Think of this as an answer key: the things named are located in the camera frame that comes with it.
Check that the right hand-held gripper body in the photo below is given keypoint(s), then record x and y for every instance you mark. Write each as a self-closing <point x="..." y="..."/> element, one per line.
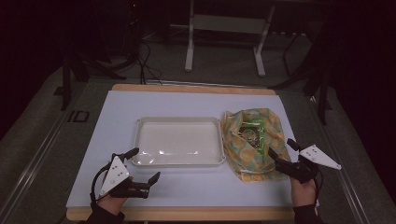
<point x="298" y="170"/>

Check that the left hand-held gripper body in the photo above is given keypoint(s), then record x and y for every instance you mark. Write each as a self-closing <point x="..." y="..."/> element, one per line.
<point x="114" y="176"/>

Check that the green snack packet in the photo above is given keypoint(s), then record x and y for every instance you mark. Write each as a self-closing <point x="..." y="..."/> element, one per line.
<point x="253" y="134"/>

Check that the yellow patterned cloth bag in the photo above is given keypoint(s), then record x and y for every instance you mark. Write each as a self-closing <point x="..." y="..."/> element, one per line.
<point x="246" y="157"/>

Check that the white plastic tray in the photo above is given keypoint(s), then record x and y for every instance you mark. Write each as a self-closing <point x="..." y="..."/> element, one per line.
<point x="179" y="141"/>

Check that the person's right hand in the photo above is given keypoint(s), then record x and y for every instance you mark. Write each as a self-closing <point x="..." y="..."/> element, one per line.
<point x="303" y="192"/>

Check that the person's left hand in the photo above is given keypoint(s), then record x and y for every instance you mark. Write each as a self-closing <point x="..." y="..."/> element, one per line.
<point x="112" y="202"/>

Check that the white table mat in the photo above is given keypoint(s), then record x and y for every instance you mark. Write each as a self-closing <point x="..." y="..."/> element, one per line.
<point x="186" y="193"/>

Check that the black metal stand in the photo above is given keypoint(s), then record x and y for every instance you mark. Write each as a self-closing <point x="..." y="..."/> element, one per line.
<point x="323" y="93"/>
<point x="65" y="81"/>

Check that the white metal stand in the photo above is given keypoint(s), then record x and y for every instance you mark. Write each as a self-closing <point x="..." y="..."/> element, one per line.
<point x="230" y="24"/>

